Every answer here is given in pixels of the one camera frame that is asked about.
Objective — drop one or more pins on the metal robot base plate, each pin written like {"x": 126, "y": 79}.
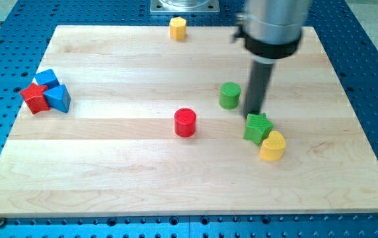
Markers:
{"x": 184, "y": 6}

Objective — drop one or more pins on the green star block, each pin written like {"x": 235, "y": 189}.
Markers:
{"x": 257, "y": 128}

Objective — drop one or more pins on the red cylinder block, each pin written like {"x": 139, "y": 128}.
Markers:
{"x": 185, "y": 122}

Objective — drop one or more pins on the red star block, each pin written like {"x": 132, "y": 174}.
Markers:
{"x": 34, "y": 98}

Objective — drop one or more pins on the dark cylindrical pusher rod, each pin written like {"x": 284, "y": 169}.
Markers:
{"x": 257, "y": 86}

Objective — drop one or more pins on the blue triangle block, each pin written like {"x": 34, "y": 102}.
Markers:
{"x": 58, "y": 98}

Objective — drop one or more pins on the wooden board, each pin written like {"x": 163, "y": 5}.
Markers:
{"x": 115, "y": 153}

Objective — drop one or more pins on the green cylinder block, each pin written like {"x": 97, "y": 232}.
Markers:
{"x": 229, "y": 95}

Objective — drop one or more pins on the yellow heart block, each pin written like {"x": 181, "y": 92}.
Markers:
{"x": 273, "y": 147}

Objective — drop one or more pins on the yellow hexagon block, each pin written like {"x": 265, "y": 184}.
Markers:
{"x": 177, "y": 28}

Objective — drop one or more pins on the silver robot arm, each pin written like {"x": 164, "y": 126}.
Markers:
{"x": 271, "y": 30}

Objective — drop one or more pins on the blue cube block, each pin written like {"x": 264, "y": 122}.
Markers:
{"x": 47, "y": 78}

